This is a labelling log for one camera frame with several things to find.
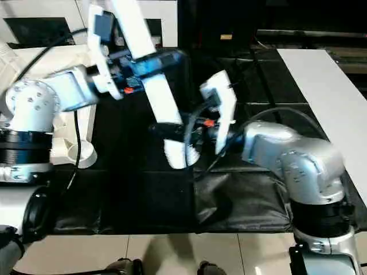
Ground white plastic table top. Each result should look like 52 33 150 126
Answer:
0 42 99 170

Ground white cabinet with openings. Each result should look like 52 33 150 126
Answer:
0 0 179 49

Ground black work mat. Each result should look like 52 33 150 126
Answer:
48 42 367 236

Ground flat white board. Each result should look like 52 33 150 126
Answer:
276 48 367 207

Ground dark right robot foot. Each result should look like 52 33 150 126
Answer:
197 260 227 275

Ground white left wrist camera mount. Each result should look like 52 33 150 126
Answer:
87 4 124 100

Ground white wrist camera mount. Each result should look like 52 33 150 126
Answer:
87 4 124 100
200 70 238 155

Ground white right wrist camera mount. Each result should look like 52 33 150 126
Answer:
200 70 238 155

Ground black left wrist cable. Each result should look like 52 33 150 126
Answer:
17 27 97 83

